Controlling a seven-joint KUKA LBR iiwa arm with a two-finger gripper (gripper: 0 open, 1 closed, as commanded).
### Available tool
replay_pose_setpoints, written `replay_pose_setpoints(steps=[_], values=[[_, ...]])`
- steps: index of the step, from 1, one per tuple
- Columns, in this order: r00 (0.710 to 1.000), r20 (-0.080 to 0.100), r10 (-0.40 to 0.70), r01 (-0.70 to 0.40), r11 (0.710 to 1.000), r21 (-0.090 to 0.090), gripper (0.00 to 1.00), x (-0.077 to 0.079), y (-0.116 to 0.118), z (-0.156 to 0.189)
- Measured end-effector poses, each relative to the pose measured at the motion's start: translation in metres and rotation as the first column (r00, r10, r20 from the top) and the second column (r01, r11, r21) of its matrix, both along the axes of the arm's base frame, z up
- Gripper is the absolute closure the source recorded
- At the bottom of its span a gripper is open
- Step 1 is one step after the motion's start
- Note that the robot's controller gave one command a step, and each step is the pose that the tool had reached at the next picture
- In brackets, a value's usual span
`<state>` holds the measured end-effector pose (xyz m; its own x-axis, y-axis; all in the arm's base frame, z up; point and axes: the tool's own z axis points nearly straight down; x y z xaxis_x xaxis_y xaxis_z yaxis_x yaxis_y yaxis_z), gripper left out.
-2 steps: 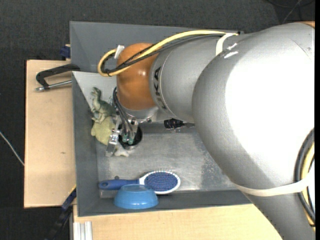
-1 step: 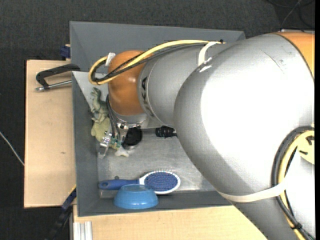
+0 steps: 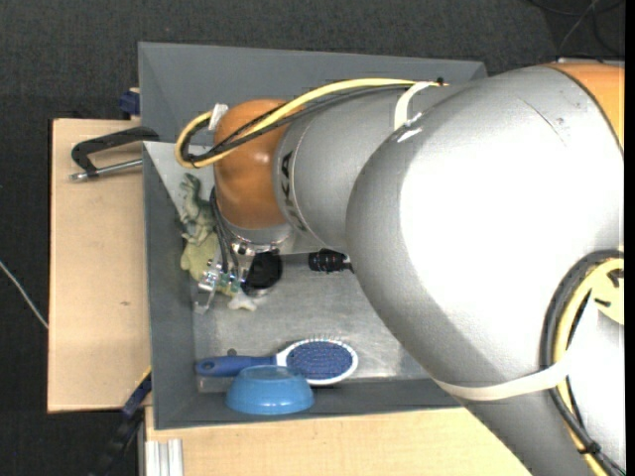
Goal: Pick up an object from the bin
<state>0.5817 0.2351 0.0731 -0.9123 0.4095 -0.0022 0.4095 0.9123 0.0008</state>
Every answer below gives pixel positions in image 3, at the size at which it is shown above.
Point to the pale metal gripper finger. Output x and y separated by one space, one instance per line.
209 279

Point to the pale wood flat board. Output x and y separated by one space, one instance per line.
99 266

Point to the blue bowl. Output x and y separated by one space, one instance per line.
270 394

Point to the green and yellow toy dinosaur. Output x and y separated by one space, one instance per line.
197 216

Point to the grey metal bin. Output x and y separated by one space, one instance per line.
297 315

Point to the blue and white hairbrush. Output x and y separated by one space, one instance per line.
320 360

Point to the black cylinder on white bracket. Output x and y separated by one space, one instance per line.
325 261

